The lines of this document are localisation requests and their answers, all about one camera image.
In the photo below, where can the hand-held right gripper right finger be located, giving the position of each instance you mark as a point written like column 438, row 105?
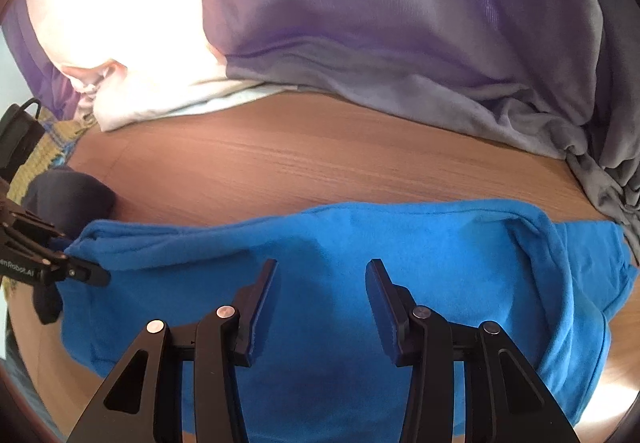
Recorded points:
column 384, row 318

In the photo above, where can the white cloth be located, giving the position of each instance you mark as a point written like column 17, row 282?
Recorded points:
column 130, row 23

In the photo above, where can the yellow patterned cloth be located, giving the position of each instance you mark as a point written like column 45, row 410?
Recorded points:
column 45, row 153

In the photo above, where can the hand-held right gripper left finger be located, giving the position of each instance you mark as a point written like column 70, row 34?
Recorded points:
column 258, row 318

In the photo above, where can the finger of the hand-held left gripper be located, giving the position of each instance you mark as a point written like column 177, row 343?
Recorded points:
column 30, row 228
column 85, row 273

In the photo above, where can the purple grey cloth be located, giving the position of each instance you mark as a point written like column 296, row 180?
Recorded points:
column 375, row 23

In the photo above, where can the grey crumpled cloth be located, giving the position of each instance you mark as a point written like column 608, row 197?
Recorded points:
column 615, row 163

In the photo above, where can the dark cloth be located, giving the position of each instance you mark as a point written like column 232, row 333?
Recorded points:
column 67, row 203

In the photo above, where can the blue pants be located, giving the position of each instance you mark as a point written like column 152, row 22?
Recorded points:
column 325, row 263

